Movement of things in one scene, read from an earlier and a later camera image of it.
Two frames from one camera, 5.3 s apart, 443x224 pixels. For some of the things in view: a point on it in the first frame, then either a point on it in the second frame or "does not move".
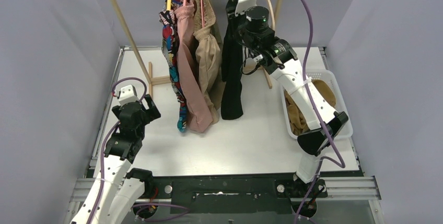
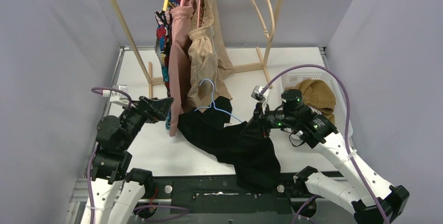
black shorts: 232,61 to 254,157
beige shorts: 208,51 does not move
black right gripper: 233,20 to 260,120
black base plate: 235,194 does not move
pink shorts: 198,105 to 178,44
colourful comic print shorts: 171,50 to 162,21
